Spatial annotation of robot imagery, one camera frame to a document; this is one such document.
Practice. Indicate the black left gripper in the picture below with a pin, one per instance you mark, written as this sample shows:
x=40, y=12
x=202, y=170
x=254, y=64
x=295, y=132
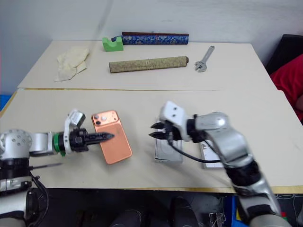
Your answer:
x=79, y=140

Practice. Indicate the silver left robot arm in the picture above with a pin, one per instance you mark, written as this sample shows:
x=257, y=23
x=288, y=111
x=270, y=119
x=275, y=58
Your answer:
x=40, y=142

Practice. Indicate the blue patterned scroll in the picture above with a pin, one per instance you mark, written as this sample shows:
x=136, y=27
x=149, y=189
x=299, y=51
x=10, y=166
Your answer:
x=154, y=39

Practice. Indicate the blue crate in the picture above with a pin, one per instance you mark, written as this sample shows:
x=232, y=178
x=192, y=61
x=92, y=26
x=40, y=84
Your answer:
x=233, y=210

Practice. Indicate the crumpled cream cloth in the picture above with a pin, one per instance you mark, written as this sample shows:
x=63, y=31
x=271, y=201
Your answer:
x=71, y=62

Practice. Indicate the red fabric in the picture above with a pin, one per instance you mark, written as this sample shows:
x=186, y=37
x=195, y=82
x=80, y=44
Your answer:
x=290, y=78

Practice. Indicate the blue bin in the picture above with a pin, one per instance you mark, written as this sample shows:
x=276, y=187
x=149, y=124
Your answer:
x=4, y=101

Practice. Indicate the silver adjustable wrench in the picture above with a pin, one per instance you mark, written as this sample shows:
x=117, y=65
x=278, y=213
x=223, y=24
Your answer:
x=204, y=60

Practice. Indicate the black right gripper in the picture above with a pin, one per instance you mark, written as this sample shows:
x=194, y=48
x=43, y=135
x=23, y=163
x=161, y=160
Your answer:
x=172, y=135

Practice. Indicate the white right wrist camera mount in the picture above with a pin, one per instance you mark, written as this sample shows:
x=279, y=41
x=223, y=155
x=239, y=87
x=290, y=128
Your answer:
x=174, y=116

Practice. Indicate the black chair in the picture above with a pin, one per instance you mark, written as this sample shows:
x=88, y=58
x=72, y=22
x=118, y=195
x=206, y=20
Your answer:
x=284, y=52

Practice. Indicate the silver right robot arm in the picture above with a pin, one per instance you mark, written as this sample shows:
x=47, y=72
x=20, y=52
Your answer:
x=232, y=139

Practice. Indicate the orange smartphone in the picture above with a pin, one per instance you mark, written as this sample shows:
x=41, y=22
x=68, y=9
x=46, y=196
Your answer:
x=113, y=139

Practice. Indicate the olive brown rolled scroll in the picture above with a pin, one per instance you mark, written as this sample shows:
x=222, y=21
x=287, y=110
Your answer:
x=146, y=64

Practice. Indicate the green tape dispenser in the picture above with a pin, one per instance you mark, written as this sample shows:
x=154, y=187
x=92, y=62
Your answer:
x=112, y=46

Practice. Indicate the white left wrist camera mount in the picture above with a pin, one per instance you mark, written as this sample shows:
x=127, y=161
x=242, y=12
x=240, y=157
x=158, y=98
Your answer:
x=71, y=118

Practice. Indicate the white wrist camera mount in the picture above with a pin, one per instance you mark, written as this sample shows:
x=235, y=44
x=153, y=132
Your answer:
x=71, y=118
x=174, y=116

